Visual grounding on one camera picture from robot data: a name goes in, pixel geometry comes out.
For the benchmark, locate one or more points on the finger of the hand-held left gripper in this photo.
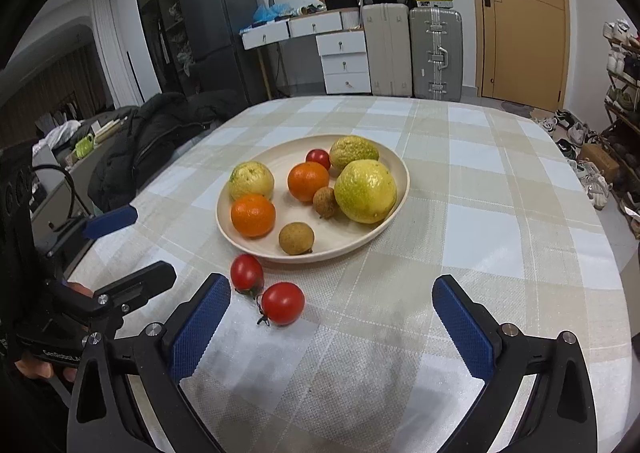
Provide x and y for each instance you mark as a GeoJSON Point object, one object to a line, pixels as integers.
{"type": "Point", "coordinates": [140, 285]}
{"type": "Point", "coordinates": [110, 223]}

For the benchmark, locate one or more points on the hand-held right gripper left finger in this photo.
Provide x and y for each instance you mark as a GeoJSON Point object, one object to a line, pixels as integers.
{"type": "Point", "coordinates": [200, 328]}

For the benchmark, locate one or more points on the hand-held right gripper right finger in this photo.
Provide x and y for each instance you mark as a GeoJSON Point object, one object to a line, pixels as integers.
{"type": "Point", "coordinates": [465, 328]}

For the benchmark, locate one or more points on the orange mandarin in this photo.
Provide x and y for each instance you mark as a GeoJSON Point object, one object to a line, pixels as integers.
{"type": "Point", "coordinates": [308, 181]}
{"type": "Point", "coordinates": [253, 215]}

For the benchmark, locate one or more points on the brown longan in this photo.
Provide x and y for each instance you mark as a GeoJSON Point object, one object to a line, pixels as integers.
{"type": "Point", "coordinates": [325, 201]}
{"type": "Point", "coordinates": [296, 238]}

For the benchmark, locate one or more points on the beige round plate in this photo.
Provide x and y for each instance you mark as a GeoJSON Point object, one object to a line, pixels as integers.
{"type": "Point", "coordinates": [350, 238]}

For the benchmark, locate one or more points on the large yellow citrus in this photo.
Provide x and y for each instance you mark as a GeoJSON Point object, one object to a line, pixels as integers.
{"type": "Point", "coordinates": [365, 190]}

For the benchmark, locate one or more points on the small red cherry tomato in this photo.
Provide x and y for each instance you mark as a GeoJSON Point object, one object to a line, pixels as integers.
{"type": "Point", "coordinates": [318, 158]}

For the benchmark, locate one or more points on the person's left hand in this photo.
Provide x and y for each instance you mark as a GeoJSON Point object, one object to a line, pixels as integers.
{"type": "Point", "coordinates": [40, 369]}

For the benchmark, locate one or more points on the beige checked tablecloth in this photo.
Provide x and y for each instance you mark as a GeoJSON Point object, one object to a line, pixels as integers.
{"type": "Point", "coordinates": [475, 243]}

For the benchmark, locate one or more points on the black jacket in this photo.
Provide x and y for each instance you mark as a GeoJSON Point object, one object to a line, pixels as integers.
{"type": "Point", "coordinates": [150, 143]}

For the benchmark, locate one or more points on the white plastic bag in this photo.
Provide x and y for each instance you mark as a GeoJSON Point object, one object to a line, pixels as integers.
{"type": "Point", "coordinates": [62, 133]}

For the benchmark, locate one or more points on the pale yellow guava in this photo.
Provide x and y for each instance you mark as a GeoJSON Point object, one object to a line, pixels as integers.
{"type": "Point", "coordinates": [251, 180]}

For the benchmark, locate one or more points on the scattered loose sneakers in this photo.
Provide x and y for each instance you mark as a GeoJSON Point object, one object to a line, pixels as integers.
{"type": "Point", "coordinates": [585, 173]}

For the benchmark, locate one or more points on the green mottled guava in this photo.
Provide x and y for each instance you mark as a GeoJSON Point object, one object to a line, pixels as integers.
{"type": "Point", "coordinates": [350, 148]}

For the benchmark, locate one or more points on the brown cardboard box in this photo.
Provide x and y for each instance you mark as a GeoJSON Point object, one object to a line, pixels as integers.
{"type": "Point", "coordinates": [600, 159]}

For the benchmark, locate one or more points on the dark glass cabinet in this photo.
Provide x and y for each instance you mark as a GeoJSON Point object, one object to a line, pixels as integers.
{"type": "Point", "coordinates": [160, 8]}

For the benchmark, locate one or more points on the dark grey fridge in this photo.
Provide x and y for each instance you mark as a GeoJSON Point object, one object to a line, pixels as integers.
{"type": "Point", "coordinates": [215, 23]}

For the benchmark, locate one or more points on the blue plastic bag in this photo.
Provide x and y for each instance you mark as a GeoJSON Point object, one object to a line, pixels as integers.
{"type": "Point", "coordinates": [270, 13]}

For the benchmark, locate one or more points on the silver suitcase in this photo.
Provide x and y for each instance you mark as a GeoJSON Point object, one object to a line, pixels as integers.
{"type": "Point", "coordinates": [435, 53]}

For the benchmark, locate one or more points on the white desk with drawers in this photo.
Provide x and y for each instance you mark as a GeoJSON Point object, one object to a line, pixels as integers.
{"type": "Point", "coordinates": [342, 60]}

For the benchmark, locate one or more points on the beige suitcase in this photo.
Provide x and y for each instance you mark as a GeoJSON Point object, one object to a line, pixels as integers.
{"type": "Point", "coordinates": [386, 50]}

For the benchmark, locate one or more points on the wooden door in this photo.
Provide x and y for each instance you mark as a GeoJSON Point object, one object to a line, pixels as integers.
{"type": "Point", "coordinates": [525, 33]}

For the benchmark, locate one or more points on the rows of racked shoes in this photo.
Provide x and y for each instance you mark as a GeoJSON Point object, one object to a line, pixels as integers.
{"type": "Point", "coordinates": [620, 63]}

